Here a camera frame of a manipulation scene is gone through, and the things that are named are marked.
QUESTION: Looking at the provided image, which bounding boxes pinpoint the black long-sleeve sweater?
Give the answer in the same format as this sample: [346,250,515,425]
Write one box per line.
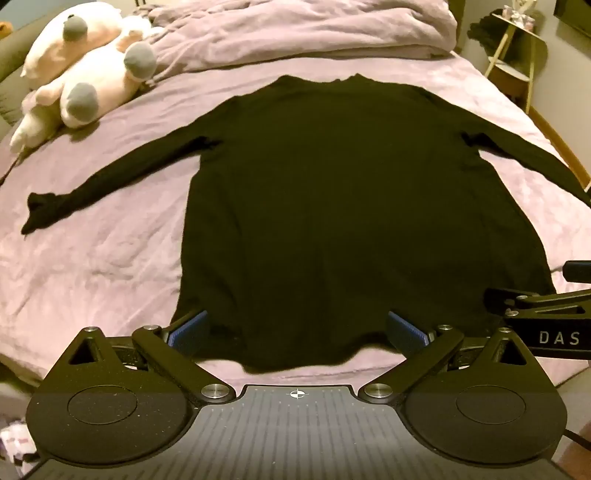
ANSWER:
[21,73,591,374]

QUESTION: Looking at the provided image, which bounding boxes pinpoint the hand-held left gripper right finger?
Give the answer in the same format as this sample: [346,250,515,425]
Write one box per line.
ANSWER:
[358,310,551,407]

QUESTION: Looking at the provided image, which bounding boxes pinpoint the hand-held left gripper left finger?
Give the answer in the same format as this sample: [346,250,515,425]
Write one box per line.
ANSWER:
[46,310,236,407]

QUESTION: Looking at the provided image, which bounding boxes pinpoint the gold-frame side table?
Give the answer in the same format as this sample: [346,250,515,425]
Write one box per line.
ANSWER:
[482,4,549,114]

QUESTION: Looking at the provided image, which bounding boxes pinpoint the dark cloth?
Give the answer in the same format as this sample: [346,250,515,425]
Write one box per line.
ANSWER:
[466,14,509,45]

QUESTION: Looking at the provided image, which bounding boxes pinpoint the purple bed sheet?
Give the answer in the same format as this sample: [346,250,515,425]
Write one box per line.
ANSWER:
[0,48,591,393]

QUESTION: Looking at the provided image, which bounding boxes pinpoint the white plush toy grey paws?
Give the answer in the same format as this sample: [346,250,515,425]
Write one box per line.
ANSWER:
[9,0,161,154]

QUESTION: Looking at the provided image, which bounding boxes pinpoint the grey-green headboard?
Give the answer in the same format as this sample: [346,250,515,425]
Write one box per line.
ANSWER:
[0,22,33,127]

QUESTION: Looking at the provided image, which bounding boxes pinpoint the purple crumpled duvet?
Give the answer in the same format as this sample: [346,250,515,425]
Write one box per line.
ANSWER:
[143,0,459,77]

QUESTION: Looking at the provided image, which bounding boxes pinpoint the patterned white cloth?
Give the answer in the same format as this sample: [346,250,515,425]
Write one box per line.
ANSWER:
[0,413,40,480]

